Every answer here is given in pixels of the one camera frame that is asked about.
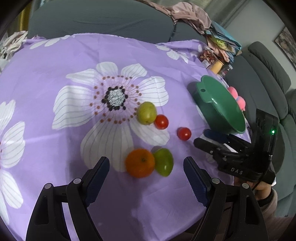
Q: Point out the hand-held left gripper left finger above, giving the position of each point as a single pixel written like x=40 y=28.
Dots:
x=97 y=180

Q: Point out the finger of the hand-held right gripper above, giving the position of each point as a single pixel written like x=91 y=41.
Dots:
x=208 y=146
x=217 y=135

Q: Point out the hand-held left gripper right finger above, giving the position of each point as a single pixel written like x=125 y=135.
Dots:
x=196 y=183

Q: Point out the red tomato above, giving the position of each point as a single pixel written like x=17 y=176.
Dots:
x=161 y=122
x=184 y=134

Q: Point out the green plastic bowl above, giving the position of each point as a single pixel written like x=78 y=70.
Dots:
x=222 y=109

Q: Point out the bright green mango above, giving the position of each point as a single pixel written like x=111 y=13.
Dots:
x=164 y=163

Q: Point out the orange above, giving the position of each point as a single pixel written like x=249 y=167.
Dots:
x=140 y=163

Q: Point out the yellow-green mango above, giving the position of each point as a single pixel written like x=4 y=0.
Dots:
x=146 y=113

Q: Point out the person's right forearm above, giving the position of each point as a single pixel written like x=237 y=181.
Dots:
x=272 y=208

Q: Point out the person's right hand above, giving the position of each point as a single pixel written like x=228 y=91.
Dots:
x=262 y=188

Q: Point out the pink plush toy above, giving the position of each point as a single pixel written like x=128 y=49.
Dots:
x=240 y=102

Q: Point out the purple floral tablecloth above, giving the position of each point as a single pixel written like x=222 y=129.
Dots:
x=57 y=139

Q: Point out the clear plastic bottle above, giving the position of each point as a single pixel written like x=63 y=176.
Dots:
x=226 y=70

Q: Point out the yellow bottle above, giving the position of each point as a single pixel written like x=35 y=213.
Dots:
x=217 y=67

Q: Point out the pile of colourful clothes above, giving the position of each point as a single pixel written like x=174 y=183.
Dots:
x=222 y=44

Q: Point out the pink crumpled cloth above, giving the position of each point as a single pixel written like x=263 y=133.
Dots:
x=185 y=11

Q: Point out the grey sofa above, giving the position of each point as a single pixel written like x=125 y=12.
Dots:
x=115 y=18

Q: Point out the beige crumpled cloth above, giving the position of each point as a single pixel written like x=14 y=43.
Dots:
x=13 y=41

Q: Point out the yellow patterned curtain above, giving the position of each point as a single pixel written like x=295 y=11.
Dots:
x=23 y=20

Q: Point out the framed wall picture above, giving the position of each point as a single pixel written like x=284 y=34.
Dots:
x=286 y=41

